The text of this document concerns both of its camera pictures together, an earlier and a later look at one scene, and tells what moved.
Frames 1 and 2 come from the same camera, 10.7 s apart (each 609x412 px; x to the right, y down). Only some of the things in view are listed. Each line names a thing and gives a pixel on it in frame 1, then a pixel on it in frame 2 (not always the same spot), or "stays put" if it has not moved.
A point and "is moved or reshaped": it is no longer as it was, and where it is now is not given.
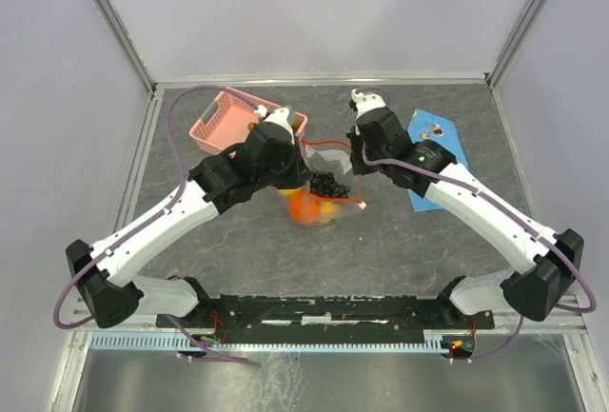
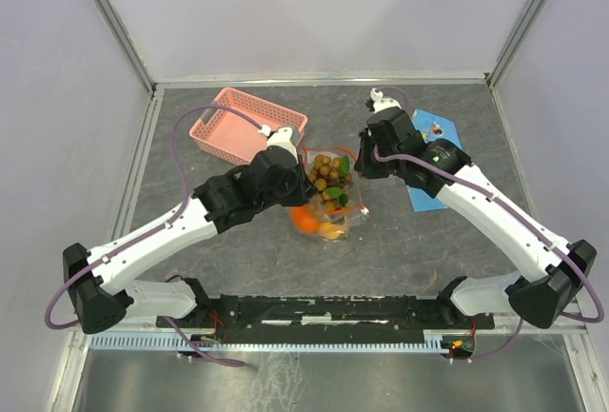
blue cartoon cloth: (423, 127) stays put
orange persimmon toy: (304, 206) is moved or reshaped
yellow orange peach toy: (328, 210) to (330, 231)
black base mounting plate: (225, 314) stays put
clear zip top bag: (333, 157) is moved or reshaped
